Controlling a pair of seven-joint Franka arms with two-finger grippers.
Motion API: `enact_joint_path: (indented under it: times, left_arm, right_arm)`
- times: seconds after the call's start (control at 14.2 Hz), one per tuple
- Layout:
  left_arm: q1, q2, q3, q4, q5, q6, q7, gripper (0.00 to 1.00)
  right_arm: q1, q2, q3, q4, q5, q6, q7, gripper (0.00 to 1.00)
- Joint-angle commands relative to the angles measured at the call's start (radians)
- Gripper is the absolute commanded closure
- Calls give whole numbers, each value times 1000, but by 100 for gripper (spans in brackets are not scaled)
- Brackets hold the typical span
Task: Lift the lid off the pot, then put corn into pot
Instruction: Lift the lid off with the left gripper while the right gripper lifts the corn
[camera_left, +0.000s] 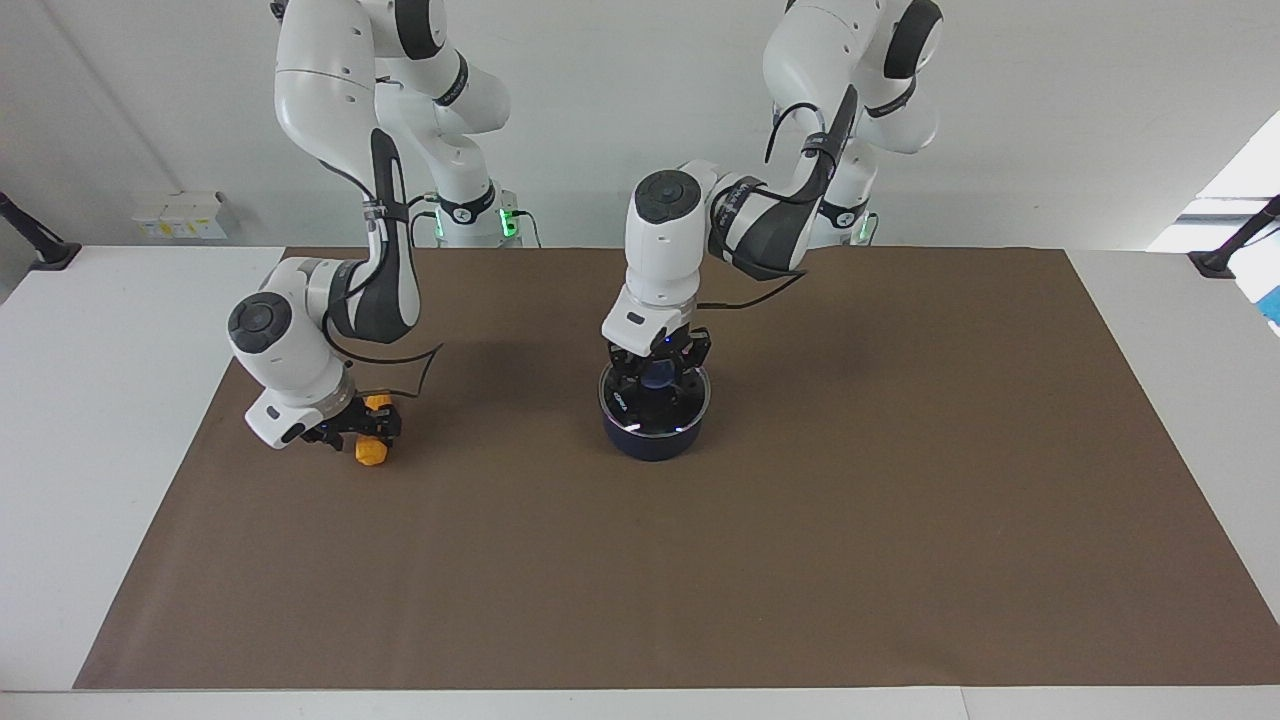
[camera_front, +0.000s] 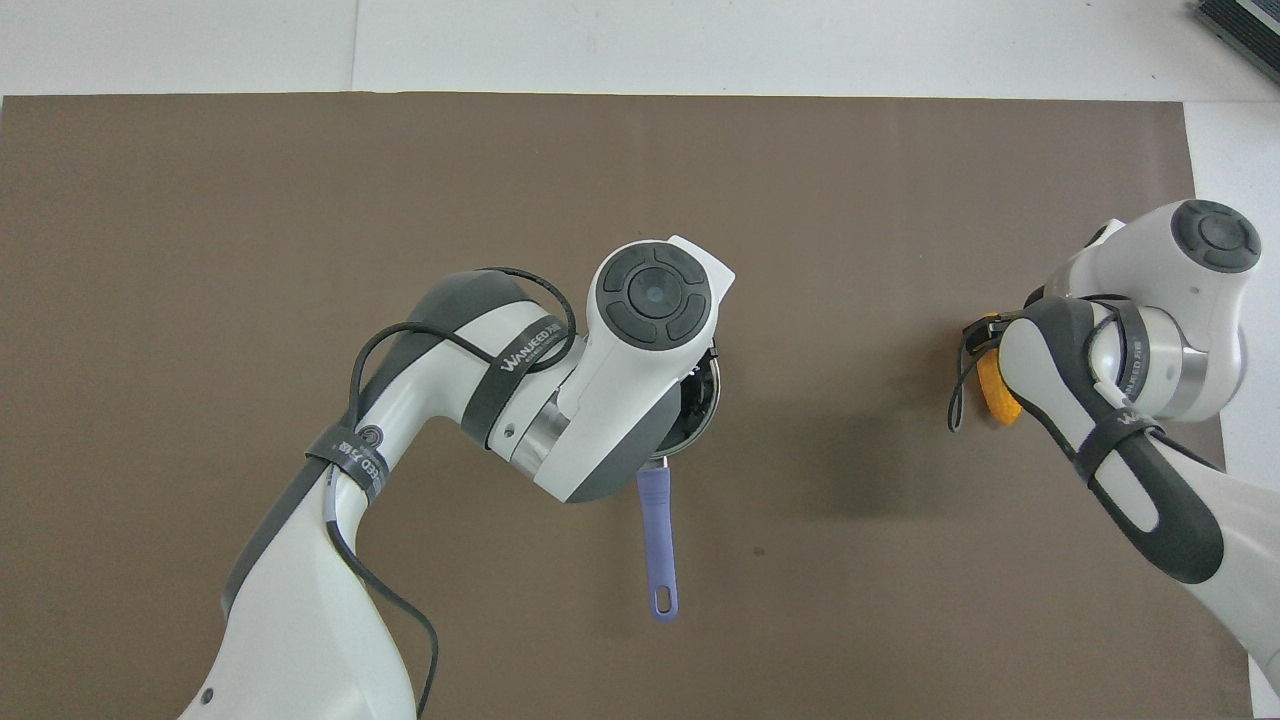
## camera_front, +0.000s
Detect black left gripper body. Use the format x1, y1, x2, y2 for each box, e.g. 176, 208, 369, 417
683, 345, 721, 426

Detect yellow corn cob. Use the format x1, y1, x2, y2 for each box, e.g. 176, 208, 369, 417
977, 350, 1023, 428

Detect dark ribbed flat device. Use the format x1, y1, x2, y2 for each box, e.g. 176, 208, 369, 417
1195, 0, 1280, 86

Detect brown table mat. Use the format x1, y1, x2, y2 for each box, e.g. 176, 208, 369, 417
0, 92, 1256, 720

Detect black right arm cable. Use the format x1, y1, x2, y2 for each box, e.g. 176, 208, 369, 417
948, 313, 1001, 433

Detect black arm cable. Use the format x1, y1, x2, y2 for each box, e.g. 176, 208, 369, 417
325, 265, 581, 720
948, 313, 1001, 433

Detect blue pot with handle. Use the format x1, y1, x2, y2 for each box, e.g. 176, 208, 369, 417
636, 345, 723, 624

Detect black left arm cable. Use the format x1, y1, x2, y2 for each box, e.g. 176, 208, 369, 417
325, 265, 581, 720

